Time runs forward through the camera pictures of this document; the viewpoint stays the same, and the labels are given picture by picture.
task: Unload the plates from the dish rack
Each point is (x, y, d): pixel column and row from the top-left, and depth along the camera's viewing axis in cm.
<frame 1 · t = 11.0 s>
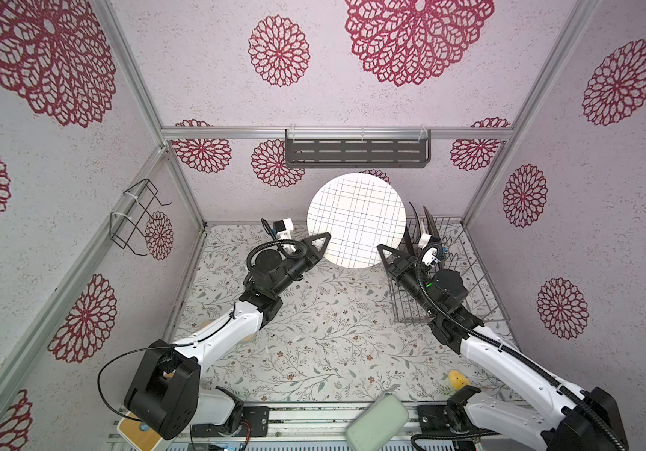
left hand: (329, 238, 73), fingers closed
right hand: (379, 243, 67), fingers closed
yellow rubber duck: (457, 381, 81), point 2 cm above the table

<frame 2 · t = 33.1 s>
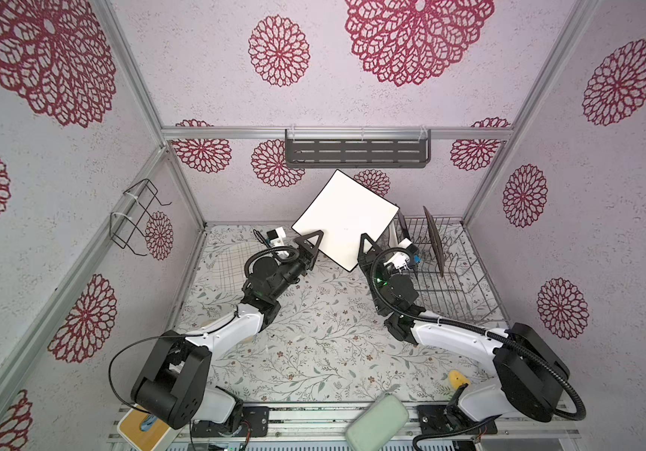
left hand: (323, 242, 75), fingers open
right hand: (363, 232, 71), fingers closed
the named things where they were.

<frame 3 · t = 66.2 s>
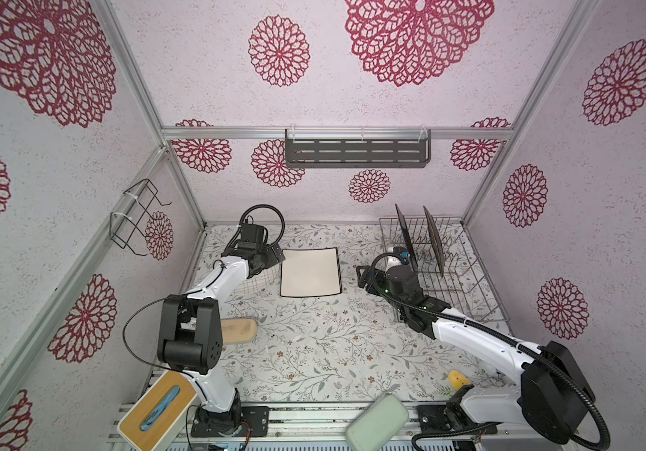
left hand: (269, 262, 95), fingers open
right hand: (365, 267, 82), fingers open
the named things where they were.

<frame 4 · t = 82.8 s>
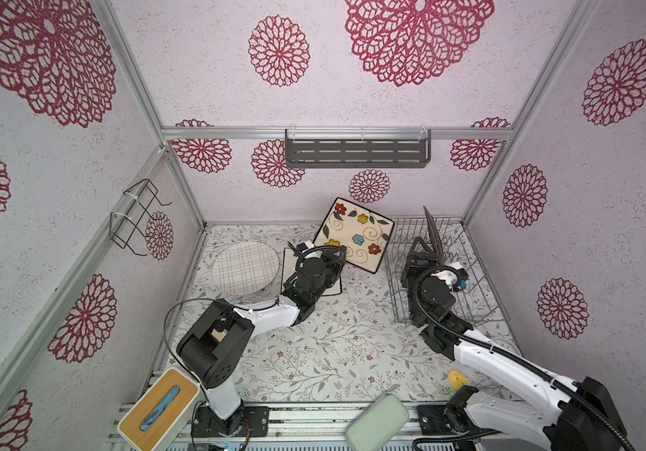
left hand: (348, 248, 84), fingers closed
right hand: (413, 240, 71), fingers open
the named things where they were.

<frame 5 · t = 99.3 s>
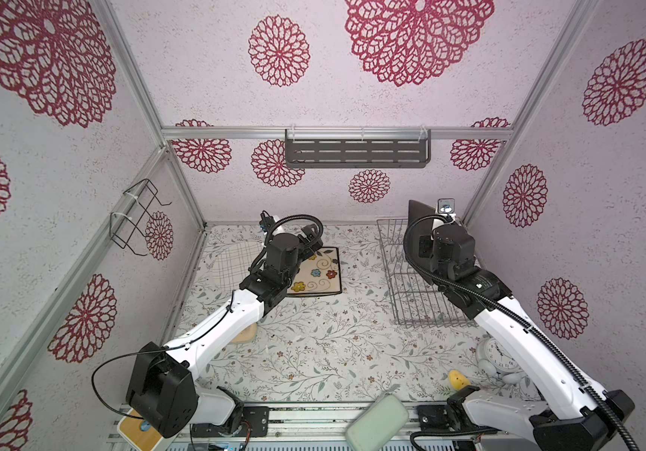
left hand: (305, 236, 79), fingers open
right hand: (443, 220, 69), fingers closed
dark square plate: (320, 273, 103), point 3 cm above the table
the other named things where they were.

